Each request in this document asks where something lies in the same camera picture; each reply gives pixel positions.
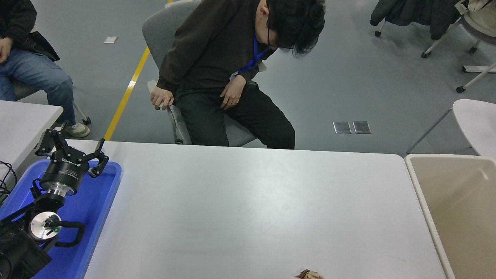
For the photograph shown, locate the person's hand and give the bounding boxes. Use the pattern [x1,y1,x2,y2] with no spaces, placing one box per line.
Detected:
[0,37,13,64]

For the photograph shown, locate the blue lanyard with badge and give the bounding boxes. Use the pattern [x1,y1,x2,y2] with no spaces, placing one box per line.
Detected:
[229,33,272,81]

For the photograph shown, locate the person's right hand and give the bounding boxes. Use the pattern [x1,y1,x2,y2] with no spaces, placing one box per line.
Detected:
[150,86,175,111]

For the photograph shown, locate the black cables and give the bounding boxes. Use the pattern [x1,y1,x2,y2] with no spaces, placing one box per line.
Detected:
[0,161,18,204]

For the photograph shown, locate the blue plastic tray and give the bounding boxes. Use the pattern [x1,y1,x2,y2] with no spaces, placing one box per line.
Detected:
[0,159,122,279]

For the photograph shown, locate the yellow floor tape line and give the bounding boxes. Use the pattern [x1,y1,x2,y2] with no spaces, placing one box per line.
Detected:
[103,0,174,141]

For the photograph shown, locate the person's left hand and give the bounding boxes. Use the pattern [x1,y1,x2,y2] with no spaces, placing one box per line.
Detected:
[220,75,247,110]

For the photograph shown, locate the large pale plastic bin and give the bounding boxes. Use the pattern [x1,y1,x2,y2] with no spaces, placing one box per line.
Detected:
[404,154,496,279]

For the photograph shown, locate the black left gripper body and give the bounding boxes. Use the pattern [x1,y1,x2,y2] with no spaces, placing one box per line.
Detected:
[40,149,91,192]

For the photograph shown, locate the dark jacket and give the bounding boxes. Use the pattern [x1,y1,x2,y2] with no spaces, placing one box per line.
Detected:
[369,0,471,41]

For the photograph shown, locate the person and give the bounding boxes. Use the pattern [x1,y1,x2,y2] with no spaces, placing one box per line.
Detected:
[150,0,326,150]
[0,0,91,138]

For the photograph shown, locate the white side table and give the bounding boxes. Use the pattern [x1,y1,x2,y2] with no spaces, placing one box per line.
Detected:
[0,100,64,183]

